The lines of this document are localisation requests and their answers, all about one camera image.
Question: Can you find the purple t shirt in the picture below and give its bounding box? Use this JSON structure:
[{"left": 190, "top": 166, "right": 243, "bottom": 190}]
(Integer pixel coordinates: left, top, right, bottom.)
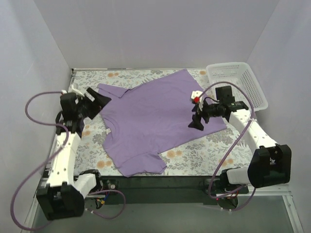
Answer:
[{"left": 98, "top": 69, "right": 226, "bottom": 177}]

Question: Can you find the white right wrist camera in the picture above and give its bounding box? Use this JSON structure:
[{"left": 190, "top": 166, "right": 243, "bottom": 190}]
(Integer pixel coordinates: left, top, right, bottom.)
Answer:
[{"left": 190, "top": 91, "right": 204, "bottom": 110}]

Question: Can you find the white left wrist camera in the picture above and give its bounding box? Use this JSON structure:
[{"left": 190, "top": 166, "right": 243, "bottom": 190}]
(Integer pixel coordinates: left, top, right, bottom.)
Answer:
[{"left": 61, "top": 84, "right": 95, "bottom": 101}]

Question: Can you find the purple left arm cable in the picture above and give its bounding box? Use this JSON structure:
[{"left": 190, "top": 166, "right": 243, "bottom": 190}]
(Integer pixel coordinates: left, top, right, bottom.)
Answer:
[{"left": 12, "top": 91, "right": 126, "bottom": 231}]

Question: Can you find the floral table mat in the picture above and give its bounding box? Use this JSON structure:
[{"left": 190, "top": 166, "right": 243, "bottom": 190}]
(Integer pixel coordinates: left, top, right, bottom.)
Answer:
[{"left": 48, "top": 69, "right": 258, "bottom": 177}]

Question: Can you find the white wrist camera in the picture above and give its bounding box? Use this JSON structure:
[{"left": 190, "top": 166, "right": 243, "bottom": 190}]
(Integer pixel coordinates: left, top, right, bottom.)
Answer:
[
  {"left": 190, "top": 91, "right": 204, "bottom": 110},
  {"left": 61, "top": 84, "right": 95, "bottom": 101}
]

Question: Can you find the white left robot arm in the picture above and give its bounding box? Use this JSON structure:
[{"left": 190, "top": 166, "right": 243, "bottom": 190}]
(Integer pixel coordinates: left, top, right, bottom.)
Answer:
[{"left": 36, "top": 88, "right": 111, "bottom": 220}]

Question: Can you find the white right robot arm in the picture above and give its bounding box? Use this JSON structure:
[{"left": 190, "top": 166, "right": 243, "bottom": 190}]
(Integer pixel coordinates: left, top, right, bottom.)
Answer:
[{"left": 189, "top": 82, "right": 292, "bottom": 193}]

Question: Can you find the white plastic basket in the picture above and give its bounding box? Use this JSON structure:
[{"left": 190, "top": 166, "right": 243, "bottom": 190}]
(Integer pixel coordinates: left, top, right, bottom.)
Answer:
[{"left": 206, "top": 62, "right": 268, "bottom": 111}]

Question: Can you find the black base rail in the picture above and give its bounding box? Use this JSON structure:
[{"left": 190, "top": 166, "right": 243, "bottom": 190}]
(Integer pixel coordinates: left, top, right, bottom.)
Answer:
[{"left": 76, "top": 175, "right": 249, "bottom": 206}]

